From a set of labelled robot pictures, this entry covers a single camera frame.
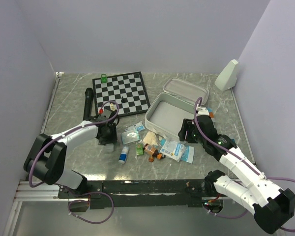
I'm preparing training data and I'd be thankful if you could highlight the white bottle green label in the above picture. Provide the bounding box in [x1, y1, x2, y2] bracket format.
[105, 144, 114, 152]

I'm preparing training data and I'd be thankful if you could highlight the bandage strips bag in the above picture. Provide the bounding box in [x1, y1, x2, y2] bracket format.
[121, 130, 140, 145]

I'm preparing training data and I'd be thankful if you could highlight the white medicine kit case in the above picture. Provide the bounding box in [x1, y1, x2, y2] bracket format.
[145, 78, 209, 142]

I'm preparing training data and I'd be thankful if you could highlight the white bottle blue label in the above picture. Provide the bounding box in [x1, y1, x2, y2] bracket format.
[118, 147, 129, 164]

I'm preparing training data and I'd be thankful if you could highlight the cream gloves packet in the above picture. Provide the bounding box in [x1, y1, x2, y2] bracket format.
[143, 131, 163, 147]

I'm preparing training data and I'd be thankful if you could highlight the alcohol wipes bag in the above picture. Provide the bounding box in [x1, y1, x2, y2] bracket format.
[125, 122, 145, 132]

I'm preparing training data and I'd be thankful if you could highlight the green sachet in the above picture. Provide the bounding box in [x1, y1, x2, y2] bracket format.
[136, 143, 144, 156]

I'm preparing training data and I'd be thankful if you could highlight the brown medicine bottle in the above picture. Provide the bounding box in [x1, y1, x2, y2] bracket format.
[143, 144, 159, 156]

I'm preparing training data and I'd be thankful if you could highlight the red balm tin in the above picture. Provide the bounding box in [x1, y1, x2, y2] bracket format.
[148, 157, 154, 163]

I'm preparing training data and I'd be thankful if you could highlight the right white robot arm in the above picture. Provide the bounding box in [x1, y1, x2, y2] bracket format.
[178, 115, 295, 234]

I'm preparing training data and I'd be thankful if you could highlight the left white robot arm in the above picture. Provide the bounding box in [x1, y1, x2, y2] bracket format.
[24, 109, 118, 198]

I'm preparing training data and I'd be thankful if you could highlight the blue orange grey block toy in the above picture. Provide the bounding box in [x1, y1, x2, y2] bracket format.
[207, 108, 215, 122]

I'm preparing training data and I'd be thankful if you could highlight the cream chess piece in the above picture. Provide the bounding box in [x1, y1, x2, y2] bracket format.
[110, 103, 116, 111]

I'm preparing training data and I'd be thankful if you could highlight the black white chessboard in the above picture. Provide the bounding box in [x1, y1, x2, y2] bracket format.
[92, 72, 150, 117]

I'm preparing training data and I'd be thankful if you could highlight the green toy padlock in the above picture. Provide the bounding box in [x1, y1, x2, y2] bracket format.
[101, 74, 108, 83]

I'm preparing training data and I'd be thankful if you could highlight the white wedge device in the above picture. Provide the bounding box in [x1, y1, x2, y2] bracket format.
[214, 59, 239, 91]

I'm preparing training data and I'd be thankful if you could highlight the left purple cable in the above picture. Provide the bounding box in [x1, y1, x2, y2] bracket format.
[28, 100, 120, 224]

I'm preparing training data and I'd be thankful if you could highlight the purple cable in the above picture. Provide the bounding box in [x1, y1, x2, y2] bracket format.
[28, 100, 120, 224]
[194, 96, 295, 232]

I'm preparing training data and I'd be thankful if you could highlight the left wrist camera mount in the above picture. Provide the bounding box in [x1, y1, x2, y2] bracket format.
[98, 109, 114, 119]

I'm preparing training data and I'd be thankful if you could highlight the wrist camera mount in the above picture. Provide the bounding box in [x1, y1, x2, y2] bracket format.
[98, 109, 114, 119]
[196, 106, 209, 116]

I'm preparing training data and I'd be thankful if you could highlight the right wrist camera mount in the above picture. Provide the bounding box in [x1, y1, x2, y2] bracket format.
[196, 106, 209, 116]

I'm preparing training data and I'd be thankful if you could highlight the black wireless microphone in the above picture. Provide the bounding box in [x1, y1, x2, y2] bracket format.
[83, 88, 94, 120]

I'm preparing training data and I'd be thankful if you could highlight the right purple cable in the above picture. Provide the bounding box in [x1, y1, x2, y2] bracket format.
[194, 96, 295, 232]

